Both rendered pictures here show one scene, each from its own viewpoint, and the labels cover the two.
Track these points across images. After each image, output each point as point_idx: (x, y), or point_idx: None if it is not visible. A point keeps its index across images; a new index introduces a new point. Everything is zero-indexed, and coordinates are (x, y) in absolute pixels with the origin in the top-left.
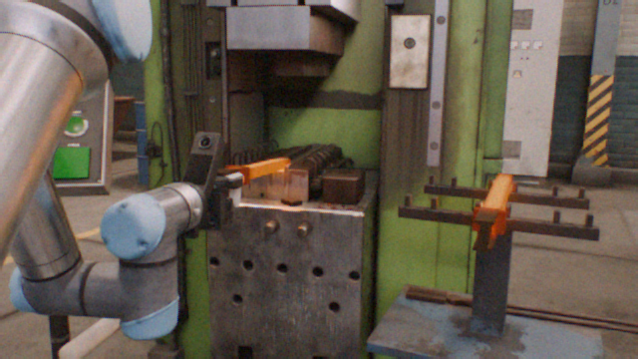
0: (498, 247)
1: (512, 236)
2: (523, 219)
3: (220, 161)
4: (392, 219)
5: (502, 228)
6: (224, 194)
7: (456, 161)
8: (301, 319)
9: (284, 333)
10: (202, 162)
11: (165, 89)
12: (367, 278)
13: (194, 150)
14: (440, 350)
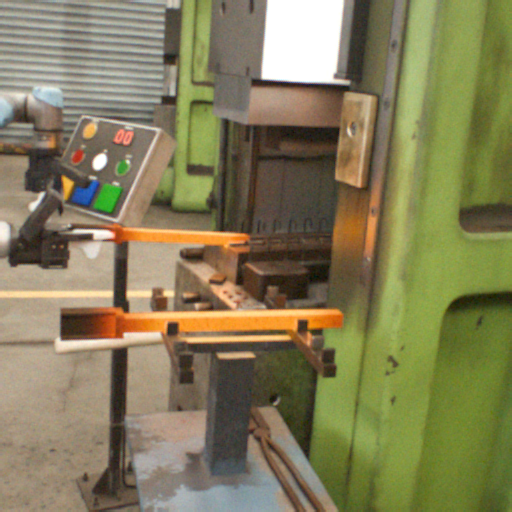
0: (214, 374)
1: (247, 373)
2: (171, 340)
3: (51, 214)
4: (330, 339)
5: (115, 333)
6: (57, 243)
7: (383, 288)
8: (203, 400)
9: (196, 408)
10: (36, 211)
11: (219, 145)
12: (267, 389)
13: (40, 201)
14: (144, 448)
